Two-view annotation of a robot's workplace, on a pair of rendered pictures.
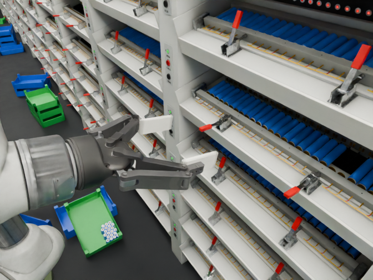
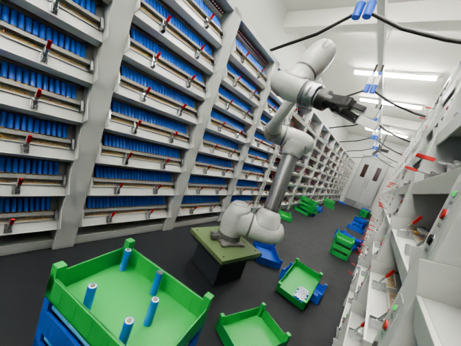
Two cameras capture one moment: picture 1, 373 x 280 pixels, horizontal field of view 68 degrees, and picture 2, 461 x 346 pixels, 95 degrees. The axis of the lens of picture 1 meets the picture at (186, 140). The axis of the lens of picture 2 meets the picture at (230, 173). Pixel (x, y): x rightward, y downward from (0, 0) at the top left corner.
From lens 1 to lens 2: 0.77 m
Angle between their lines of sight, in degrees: 69
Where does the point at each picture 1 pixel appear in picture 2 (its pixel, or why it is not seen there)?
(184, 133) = (405, 212)
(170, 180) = (343, 98)
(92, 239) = (289, 288)
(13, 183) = (302, 82)
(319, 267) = not seen: hidden behind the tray
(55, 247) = (276, 232)
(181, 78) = (426, 163)
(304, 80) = not seen: outside the picture
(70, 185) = (313, 92)
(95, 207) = (309, 281)
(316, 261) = not seen: hidden behind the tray
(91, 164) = (324, 91)
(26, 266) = (261, 220)
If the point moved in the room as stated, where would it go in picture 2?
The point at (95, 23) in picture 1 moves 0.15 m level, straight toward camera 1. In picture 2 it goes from (407, 176) to (401, 171)
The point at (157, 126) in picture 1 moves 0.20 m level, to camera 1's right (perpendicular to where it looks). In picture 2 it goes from (367, 123) to (434, 125)
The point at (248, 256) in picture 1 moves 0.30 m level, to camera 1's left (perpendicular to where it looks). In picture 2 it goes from (378, 311) to (310, 249)
